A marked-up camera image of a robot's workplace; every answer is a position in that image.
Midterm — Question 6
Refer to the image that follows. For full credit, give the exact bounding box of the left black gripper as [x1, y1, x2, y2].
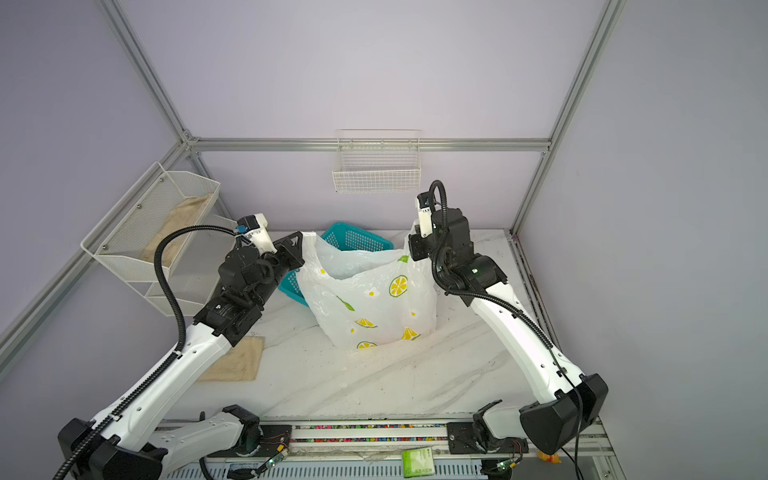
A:
[249, 231, 305, 309]

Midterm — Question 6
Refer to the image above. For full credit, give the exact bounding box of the white wire wall basket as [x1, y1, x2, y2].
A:
[332, 129, 421, 194]

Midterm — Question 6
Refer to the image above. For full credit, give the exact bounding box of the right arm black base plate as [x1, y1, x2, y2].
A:
[446, 422, 529, 455]

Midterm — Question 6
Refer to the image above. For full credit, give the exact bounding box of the orange toy right rail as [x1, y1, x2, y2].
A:
[537, 451, 562, 464]

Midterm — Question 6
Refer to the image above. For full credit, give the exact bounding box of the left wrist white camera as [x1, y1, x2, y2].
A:
[236, 213, 277, 253]

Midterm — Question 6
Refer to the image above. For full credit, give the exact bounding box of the upper white mesh shelf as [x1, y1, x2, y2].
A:
[80, 162, 220, 283]

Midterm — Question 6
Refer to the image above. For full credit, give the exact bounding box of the lower white mesh shelf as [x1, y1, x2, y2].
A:
[127, 213, 236, 318]

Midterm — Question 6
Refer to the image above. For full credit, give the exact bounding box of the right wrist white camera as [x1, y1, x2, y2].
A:
[416, 192, 433, 238]

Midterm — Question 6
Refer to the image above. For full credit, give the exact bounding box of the beige glove in shelf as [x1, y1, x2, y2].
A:
[139, 194, 212, 262]

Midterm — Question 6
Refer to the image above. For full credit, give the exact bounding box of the white mesh shelf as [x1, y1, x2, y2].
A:
[80, 162, 220, 283]
[127, 213, 236, 318]

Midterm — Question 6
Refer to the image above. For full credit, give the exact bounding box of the green small box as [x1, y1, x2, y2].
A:
[401, 447, 436, 479]

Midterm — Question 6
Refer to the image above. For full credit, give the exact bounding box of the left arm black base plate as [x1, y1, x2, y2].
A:
[208, 424, 293, 458]

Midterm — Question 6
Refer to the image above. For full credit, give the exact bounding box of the wrist white camera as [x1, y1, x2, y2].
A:
[236, 213, 277, 253]
[416, 192, 433, 238]

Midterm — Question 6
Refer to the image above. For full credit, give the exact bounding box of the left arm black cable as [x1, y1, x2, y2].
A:
[50, 224, 241, 480]

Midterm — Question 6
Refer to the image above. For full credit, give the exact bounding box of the beige glove on table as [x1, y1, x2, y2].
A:
[198, 336, 265, 382]

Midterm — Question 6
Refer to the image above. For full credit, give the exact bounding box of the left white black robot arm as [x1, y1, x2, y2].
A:
[54, 226, 304, 479]

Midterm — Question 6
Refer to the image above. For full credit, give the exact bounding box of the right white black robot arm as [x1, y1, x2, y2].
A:
[408, 206, 609, 455]

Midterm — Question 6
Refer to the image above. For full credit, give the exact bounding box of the teal plastic basket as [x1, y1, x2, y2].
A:
[277, 221, 395, 308]

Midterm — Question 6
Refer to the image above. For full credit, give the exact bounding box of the aluminium mounting rail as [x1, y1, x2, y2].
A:
[122, 413, 616, 464]

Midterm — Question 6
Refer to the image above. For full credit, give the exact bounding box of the white plastic bag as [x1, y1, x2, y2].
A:
[297, 232, 437, 350]

